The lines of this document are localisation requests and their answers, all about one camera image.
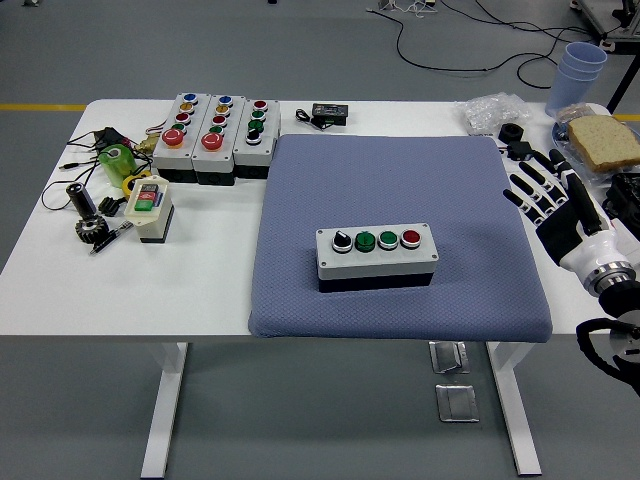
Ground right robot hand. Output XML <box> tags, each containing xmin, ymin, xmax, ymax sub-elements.
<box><xmin>502</xmin><ymin>147</ymin><xmax>632</xmax><ymax>275</ymax></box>

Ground grey four-button control box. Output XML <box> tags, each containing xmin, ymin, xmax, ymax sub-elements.
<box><xmin>314</xmin><ymin>222</ymin><xmax>440</xmax><ymax>295</ymax></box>
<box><xmin>233</xmin><ymin>97</ymin><xmax>282</xmax><ymax>180</ymax></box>

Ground grey five-button control box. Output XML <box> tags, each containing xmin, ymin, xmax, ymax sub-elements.
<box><xmin>192</xmin><ymin>93</ymin><xmax>247</xmax><ymax>187</ymax></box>
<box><xmin>151</xmin><ymin>92</ymin><xmax>213</xmax><ymax>182</ymax></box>

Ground black device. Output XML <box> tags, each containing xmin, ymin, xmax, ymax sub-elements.
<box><xmin>599</xmin><ymin>172</ymin><xmax>640</xmax><ymax>226</ymax></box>

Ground blue plate with plastic wrap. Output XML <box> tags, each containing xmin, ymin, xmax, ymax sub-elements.
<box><xmin>551</xmin><ymin>103</ymin><xmax>640</xmax><ymax>176</ymax></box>

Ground black servo motor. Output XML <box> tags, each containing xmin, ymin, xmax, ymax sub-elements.
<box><xmin>503</xmin><ymin>141</ymin><xmax>534</xmax><ymax>162</ymax></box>

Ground clear plastic bag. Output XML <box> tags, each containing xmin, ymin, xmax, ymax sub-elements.
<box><xmin>454</xmin><ymin>92</ymin><xmax>532</xmax><ymax>136</ymax></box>

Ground stacked blue plastic cups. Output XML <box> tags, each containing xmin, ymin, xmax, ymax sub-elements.
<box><xmin>544</xmin><ymin>41</ymin><xmax>609</xmax><ymax>119</ymax></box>

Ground black slanted pole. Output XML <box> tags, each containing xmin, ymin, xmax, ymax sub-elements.
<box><xmin>605</xmin><ymin>49</ymin><xmax>640</xmax><ymax>115</ymax></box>

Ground metal floor outlet plate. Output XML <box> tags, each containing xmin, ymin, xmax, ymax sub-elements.
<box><xmin>428</xmin><ymin>340</ymin><xmax>471</xmax><ymax>375</ymax></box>
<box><xmin>434</xmin><ymin>383</ymin><xmax>480</xmax><ymax>424</ymax></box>

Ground white table leg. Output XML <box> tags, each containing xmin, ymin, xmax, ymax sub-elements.
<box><xmin>485</xmin><ymin>341</ymin><xmax>544</xmax><ymax>476</ymax></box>
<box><xmin>140</xmin><ymin>341</ymin><xmax>190</xmax><ymax>479</ymax></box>

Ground blue-grey padded mat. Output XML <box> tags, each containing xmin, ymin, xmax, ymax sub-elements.
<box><xmin>248</xmin><ymin>132</ymin><xmax>555</xmax><ymax>344</ymax></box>

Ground black digital display module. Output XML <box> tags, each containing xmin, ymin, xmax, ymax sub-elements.
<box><xmin>310</xmin><ymin>102</ymin><xmax>351</xmax><ymax>129</ymax></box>

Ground yellow tape roll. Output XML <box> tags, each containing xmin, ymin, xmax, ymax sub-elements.
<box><xmin>121</xmin><ymin>169</ymin><xmax>153</xmax><ymax>196</ymax></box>

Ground green tape roll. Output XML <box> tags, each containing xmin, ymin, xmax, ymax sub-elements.
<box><xmin>97</xmin><ymin>143</ymin><xmax>138</xmax><ymax>189</ymax></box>

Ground black pen probe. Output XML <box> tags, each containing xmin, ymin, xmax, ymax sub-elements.
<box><xmin>88</xmin><ymin>220</ymin><xmax>135</xmax><ymax>257</ymax></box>

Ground black power adapter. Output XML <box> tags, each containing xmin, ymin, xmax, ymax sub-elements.
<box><xmin>94</xmin><ymin>127</ymin><xmax>134</xmax><ymax>151</ymax></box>

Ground black gear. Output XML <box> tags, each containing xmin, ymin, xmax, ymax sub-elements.
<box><xmin>74</xmin><ymin>215</ymin><xmax>111</xmax><ymax>245</ymax></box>

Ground black metal cylinder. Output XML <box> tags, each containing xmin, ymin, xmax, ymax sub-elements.
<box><xmin>65</xmin><ymin>182</ymin><xmax>99</xmax><ymax>219</ymax></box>

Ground metal frame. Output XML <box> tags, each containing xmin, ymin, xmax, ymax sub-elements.
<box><xmin>569</xmin><ymin>0</ymin><xmax>640</xmax><ymax>51</ymax></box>

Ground black floor cable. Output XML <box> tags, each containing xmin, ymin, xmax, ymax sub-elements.
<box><xmin>367</xmin><ymin>0</ymin><xmax>609</xmax><ymax>91</ymax></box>

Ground white floor cables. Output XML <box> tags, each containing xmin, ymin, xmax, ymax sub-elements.
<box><xmin>377</xmin><ymin>0</ymin><xmax>439</xmax><ymax>19</ymax></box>

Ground black module cable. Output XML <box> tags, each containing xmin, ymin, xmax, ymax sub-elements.
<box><xmin>294</xmin><ymin>108</ymin><xmax>326</xmax><ymax>132</ymax></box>

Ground cream red-green switch box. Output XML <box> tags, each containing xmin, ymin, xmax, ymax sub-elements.
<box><xmin>123</xmin><ymin>174</ymin><xmax>176</xmax><ymax>245</ymax></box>

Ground thin black cable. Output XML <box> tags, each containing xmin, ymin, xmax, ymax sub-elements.
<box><xmin>40</xmin><ymin>130</ymin><xmax>154</xmax><ymax>211</ymax></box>

